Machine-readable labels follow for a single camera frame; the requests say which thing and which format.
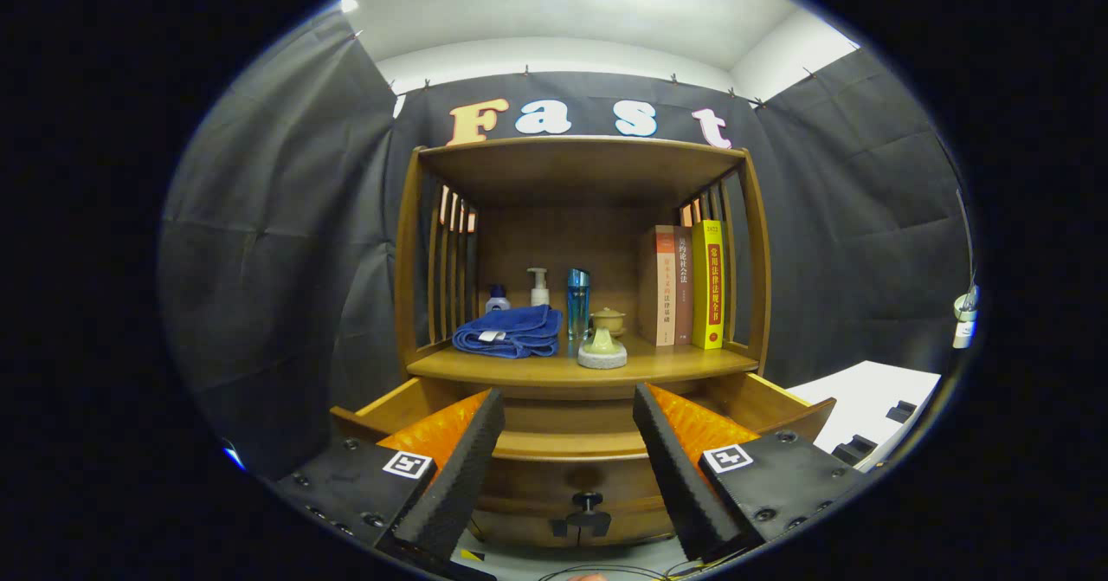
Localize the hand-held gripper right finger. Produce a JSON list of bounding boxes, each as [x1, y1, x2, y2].
[[632, 382, 871, 565]]

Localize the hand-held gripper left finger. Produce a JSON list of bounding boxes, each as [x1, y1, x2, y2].
[[273, 388, 507, 569]]

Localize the wooden drawer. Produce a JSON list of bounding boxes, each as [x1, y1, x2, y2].
[[329, 371, 838, 521]]

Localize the green-handled scrub brush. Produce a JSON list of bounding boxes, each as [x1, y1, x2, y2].
[[577, 326, 628, 370]]

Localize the wooden countertop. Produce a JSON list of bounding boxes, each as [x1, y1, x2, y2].
[[407, 332, 760, 389]]

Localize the wooden cabinet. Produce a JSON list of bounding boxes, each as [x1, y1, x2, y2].
[[394, 135, 771, 552]]

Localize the folded blue towel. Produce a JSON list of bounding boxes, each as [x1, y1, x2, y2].
[[452, 305, 564, 359]]

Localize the brown book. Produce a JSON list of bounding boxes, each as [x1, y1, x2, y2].
[[673, 225, 695, 345]]

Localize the beige book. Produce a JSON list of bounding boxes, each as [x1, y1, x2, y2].
[[639, 225, 678, 346]]

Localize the yellow book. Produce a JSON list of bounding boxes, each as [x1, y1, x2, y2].
[[691, 219, 726, 351]]

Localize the tall blue glass bottle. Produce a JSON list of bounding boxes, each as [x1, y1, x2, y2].
[[567, 268, 591, 357]]

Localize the white table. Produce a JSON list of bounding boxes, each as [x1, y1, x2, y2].
[[783, 360, 943, 469]]

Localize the black backdrop cloth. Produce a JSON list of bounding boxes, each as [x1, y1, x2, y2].
[[158, 10, 975, 478]]

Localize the white and green device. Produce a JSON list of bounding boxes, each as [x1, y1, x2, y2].
[[952, 285, 981, 350]]

